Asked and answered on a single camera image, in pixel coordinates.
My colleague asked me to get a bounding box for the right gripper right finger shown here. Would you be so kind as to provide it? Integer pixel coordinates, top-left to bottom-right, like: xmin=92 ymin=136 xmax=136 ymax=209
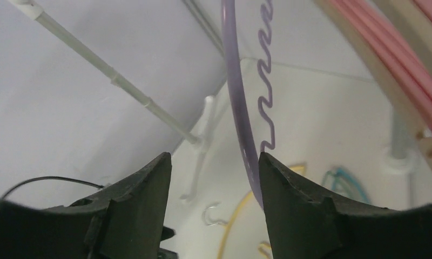
xmin=259 ymin=152 xmax=432 ymax=258

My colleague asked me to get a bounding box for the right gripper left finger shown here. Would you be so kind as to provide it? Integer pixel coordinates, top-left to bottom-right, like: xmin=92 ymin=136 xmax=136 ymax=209
xmin=0 ymin=152 xmax=176 ymax=258

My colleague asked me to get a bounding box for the yellow wire hanger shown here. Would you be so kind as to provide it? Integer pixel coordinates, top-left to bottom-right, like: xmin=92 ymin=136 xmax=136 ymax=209
xmin=201 ymin=162 xmax=308 ymax=259

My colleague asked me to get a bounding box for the blue wire hanger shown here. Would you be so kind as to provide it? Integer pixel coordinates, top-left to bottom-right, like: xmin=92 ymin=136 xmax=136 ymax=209
xmin=321 ymin=167 xmax=372 ymax=205

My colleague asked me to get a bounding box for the beige plastic hanger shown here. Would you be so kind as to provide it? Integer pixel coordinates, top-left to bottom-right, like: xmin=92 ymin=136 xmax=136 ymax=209
xmin=317 ymin=1 xmax=432 ymax=171

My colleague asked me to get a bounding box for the right rack foot white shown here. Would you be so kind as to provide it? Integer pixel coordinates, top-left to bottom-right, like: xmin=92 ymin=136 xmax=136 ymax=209
xmin=379 ymin=147 xmax=418 ymax=210

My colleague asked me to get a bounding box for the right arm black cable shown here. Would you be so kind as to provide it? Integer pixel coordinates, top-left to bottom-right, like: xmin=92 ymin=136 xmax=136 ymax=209
xmin=1 ymin=175 xmax=106 ymax=201

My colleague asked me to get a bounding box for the right white rack post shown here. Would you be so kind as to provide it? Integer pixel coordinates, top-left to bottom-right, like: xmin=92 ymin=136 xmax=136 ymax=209
xmin=389 ymin=109 xmax=410 ymax=163

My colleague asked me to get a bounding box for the left aluminium frame post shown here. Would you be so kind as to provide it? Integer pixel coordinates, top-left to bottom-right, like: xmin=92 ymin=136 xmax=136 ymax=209
xmin=181 ymin=0 xmax=224 ymax=57

